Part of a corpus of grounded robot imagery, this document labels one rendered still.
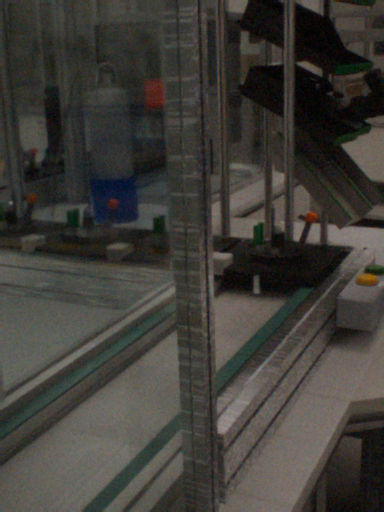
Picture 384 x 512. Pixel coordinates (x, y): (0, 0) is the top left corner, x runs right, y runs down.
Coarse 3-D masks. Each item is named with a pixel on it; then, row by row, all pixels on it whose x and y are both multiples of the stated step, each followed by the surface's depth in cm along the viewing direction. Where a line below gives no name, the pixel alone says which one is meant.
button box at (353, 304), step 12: (348, 288) 136; (360, 288) 135; (372, 288) 135; (336, 300) 132; (348, 300) 130; (360, 300) 129; (372, 300) 129; (336, 312) 132; (348, 312) 131; (360, 312) 130; (372, 312) 129; (336, 324) 133; (348, 324) 132; (360, 324) 131; (372, 324) 130
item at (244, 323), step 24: (216, 288) 148; (240, 288) 151; (264, 288) 151; (288, 288) 150; (312, 288) 140; (216, 312) 138; (240, 312) 138; (264, 312) 137; (288, 312) 128; (216, 336) 126; (240, 336) 126; (264, 336) 118; (216, 360) 117; (240, 360) 109
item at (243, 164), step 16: (208, 32) 248; (208, 48) 249; (240, 48) 275; (256, 48) 291; (208, 64) 251; (256, 64) 293; (208, 80) 252; (208, 96) 253; (256, 112) 298; (256, 128) 300; (240, 144) 285; (256, 144) 301; (240, 160) 287; (256, 160) 303; (240, 176) 288
